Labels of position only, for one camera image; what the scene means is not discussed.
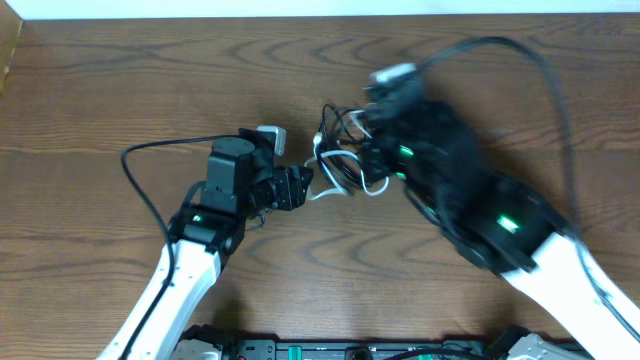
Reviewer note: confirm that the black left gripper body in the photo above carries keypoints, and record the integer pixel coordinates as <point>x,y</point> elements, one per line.
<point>276,191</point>

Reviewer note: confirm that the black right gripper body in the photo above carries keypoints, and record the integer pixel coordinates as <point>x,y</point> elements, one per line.
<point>385,158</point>

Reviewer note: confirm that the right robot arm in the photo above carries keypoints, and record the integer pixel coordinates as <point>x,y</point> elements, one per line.
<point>494,221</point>

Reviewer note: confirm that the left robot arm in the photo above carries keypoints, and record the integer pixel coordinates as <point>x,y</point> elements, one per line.
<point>242,183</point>

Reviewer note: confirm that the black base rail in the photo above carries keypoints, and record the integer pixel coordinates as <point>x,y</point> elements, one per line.
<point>206,342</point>

